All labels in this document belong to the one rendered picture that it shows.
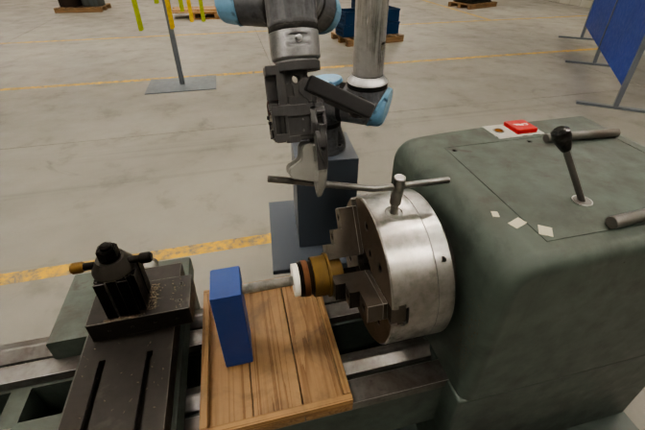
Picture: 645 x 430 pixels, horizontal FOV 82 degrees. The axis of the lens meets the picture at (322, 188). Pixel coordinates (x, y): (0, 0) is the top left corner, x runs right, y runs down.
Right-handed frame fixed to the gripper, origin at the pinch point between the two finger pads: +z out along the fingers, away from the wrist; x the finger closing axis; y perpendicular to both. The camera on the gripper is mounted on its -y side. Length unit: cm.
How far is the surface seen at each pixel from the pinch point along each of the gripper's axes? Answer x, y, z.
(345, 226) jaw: -14.3, -7.1, 12.1
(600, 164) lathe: -8, -65, 6
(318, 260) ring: -12.1, -0.2, 17.8
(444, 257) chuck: 1.0, -21.4, 16.0
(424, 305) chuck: 2.4, -16.2, 23.9
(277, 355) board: -17.4, 10.5, 41.1
